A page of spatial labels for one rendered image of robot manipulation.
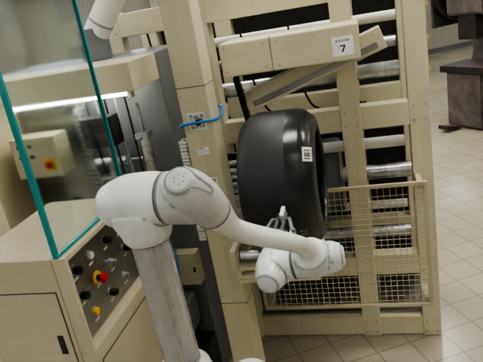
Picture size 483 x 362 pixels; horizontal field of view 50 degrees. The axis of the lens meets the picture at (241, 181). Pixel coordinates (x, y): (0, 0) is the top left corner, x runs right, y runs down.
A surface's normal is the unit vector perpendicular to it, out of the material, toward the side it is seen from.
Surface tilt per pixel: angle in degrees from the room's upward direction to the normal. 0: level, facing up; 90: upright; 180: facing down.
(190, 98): 90
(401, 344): 0
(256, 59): 90
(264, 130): 29
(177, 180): 43
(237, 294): 90
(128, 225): 95
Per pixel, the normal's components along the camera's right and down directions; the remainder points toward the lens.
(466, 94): -0.89, 0.29
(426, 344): -0.17, -0.93
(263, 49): -0.21, 0.36
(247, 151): -0.51, -0.36
